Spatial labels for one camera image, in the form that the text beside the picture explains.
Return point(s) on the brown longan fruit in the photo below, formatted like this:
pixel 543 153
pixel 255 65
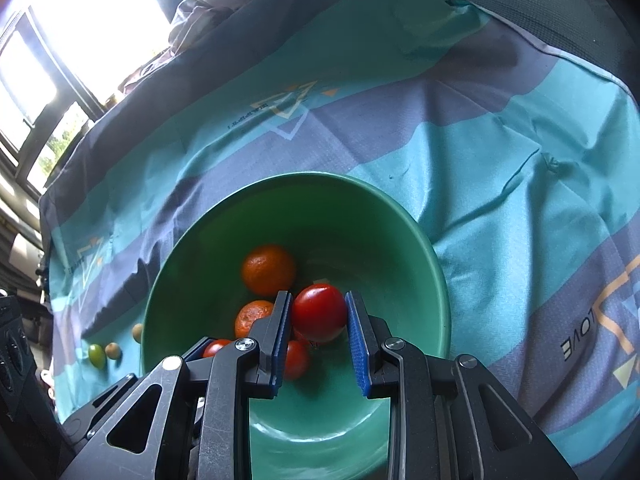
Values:
pixel 136 331
pixel 113 351

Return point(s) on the dark framed window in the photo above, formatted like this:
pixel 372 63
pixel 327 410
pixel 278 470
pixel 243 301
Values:
pixel 75 85

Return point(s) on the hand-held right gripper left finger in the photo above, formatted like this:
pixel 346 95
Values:
pixel 282 350

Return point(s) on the teal striped printed blanket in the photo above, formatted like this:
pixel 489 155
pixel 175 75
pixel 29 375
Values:
pixel 450 160

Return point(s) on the green round fruit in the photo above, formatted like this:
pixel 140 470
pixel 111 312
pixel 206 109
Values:
pixel 96 355

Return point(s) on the large orange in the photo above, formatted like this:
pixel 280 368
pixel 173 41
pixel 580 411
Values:
pixel 268 270

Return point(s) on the red tomato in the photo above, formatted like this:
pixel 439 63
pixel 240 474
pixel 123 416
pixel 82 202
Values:
pixel 216 347
pixel 297 362
pixel 320 312

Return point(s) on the pile of pale clothes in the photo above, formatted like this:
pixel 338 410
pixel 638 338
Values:
pixel 220 5

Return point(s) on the small orange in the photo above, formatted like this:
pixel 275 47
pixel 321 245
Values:
pixel 252 317

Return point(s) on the green plastic bowl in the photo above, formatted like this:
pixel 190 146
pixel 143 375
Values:
pixel 325 220

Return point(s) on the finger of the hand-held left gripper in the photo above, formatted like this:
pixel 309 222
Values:
pixel 95 410

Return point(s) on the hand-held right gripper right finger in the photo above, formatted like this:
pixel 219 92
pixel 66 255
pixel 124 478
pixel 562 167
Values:
pixel 357 350

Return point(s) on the black device with knobs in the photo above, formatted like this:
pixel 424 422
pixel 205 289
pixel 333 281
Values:
pixel 12 350

